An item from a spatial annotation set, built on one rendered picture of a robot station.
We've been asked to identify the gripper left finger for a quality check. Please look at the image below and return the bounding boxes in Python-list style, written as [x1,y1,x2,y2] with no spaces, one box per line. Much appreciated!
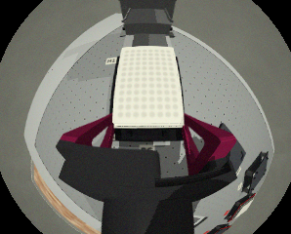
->
[60,113,115,148]

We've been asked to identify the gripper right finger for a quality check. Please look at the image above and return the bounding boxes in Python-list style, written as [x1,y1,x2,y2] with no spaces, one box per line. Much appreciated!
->
[182,113,236,175]

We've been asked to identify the white well plate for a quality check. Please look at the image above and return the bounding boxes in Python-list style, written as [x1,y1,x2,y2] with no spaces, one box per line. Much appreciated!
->
[112,46,184,129]
[233,197,254,219]

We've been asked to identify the grey tower with black slots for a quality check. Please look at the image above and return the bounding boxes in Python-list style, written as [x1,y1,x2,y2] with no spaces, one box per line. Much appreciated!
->
[119,0,177,48]

